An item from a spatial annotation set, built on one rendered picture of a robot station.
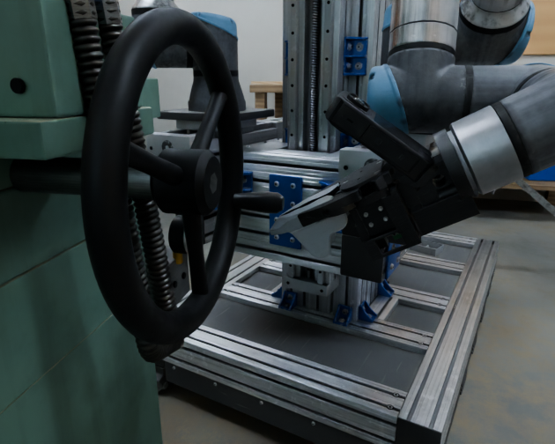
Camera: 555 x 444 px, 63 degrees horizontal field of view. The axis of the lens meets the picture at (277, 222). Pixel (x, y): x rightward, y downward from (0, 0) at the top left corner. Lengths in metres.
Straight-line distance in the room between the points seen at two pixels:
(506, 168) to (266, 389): 0.87
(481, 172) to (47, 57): 0.37
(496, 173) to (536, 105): 0.06
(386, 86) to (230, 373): 0.88
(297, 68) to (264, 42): 2.71
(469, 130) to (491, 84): 0.10
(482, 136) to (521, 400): 1.22
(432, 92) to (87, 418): 0.57
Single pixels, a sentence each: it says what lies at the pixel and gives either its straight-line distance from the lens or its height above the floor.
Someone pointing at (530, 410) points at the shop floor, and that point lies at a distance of 1.56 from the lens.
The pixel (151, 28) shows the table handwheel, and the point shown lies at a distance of 0.35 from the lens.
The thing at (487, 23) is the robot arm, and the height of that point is 0.99.
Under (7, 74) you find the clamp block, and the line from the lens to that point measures 0.43.
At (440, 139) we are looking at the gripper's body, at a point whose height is 0.85.
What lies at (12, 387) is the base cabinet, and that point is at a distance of 0.55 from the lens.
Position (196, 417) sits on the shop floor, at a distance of 1.39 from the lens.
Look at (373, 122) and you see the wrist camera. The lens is 0.45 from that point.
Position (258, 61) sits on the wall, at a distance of 3.88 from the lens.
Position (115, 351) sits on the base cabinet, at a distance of 0.70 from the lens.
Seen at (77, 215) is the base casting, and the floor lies 0.75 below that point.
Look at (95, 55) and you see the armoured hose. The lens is 0.42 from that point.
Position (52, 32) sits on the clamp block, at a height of 0.93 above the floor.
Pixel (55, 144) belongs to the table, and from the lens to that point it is 0.40.
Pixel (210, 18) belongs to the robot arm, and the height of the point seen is 1.03.
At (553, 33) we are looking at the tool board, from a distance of 3.82.
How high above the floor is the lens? 0.90
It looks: 18 degrees down
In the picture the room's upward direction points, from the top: straight up
